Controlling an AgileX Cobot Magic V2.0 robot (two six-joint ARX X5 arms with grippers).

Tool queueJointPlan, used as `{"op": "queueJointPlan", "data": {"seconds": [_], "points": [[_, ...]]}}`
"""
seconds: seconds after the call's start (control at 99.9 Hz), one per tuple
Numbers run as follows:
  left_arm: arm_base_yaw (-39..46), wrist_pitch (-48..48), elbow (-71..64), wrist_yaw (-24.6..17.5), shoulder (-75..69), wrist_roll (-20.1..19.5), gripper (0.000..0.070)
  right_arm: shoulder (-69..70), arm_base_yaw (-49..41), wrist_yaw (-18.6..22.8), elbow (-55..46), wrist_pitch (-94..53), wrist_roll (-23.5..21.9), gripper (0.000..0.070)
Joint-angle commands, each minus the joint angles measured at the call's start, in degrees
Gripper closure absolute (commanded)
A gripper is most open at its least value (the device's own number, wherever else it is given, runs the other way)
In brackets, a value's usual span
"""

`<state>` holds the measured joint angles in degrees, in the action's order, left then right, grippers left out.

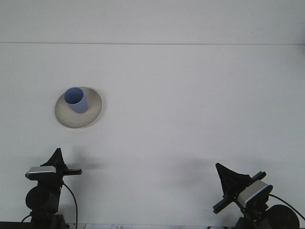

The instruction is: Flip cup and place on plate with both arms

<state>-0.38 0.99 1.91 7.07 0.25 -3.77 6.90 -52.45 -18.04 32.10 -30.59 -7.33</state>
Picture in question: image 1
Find pale blue cup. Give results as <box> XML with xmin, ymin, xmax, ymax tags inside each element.
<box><xmin>63</xmin><ymin>87</ymin><xmax>89</xmax><ymax>115</ymax></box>

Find pale round plate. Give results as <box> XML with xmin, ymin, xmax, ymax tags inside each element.
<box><xmin>54</xmin><ymin>86</ymin><xmax>103</xmax><ymax>129</ymax></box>

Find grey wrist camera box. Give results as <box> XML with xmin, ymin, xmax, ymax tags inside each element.
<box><xmin>237</xmin><ymin>180</ymin><xmax>273</xmax><ymax>208</ymax></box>
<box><xmin>25</xmin><ymin>166</ymin><xmax>58</xmax><ymax>180</ymax></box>

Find thin black cable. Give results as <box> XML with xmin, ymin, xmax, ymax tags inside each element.
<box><xmin>62</xmin><ymin>181</ymin><xmax>78</xmax><ymax>226</ymax></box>
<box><xmin>268</xmin><ymin>193</ymin><xmax>305</xmax><ymax>220</ymax></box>

